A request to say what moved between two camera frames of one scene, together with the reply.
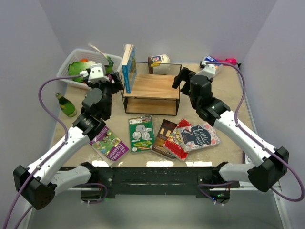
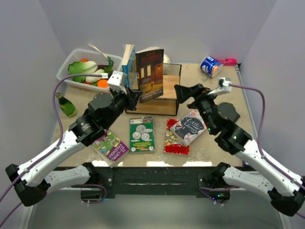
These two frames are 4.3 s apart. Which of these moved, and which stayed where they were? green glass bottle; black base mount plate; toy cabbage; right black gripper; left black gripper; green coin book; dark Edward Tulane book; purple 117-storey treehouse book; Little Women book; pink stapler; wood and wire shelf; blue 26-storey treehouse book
Moved: left black gripper; right black gripper; Little Women book; dark Edward Tulane book
Stayed: purple 117-storey treehouse book; blue 26-storey treehouse book; pink stapler; toy cabbage; black base mount plate; green coin book; green glass bottle; wood and wire shelf
